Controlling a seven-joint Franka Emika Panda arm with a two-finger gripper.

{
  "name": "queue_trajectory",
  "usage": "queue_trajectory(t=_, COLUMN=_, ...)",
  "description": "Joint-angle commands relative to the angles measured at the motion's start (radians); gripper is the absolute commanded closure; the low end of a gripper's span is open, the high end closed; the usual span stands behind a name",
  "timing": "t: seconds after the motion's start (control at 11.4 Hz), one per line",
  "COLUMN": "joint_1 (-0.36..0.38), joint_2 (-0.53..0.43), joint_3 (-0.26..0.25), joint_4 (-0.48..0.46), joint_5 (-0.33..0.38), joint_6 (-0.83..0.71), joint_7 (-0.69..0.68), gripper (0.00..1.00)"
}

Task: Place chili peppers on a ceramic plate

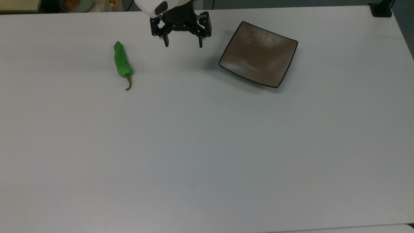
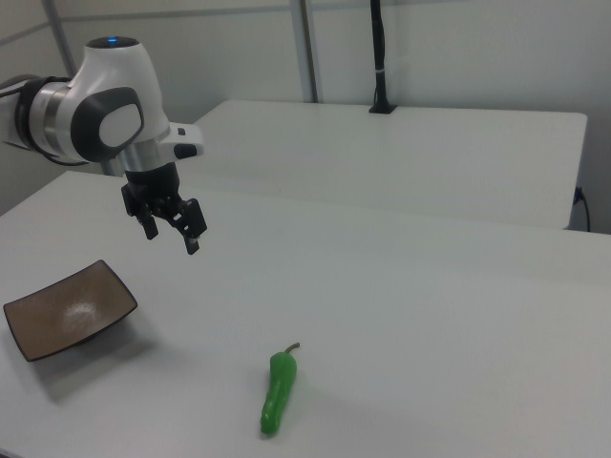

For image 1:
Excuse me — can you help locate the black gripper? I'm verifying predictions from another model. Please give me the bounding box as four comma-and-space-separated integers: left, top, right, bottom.
149, 0, 212, 48

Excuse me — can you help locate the green chili pepper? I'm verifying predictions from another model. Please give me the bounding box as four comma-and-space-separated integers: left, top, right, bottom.
114, 41, 133, 91

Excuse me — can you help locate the brown square ceramic plate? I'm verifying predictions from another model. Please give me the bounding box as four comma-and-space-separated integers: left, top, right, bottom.
219, 21, 298, 88

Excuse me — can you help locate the pale bowl with food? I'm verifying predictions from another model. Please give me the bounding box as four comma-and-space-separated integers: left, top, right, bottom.
59, 0, 95, 13

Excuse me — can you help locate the beige wooden shelf board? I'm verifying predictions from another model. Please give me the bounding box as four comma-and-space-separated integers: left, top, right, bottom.
0, 0, 42, 13

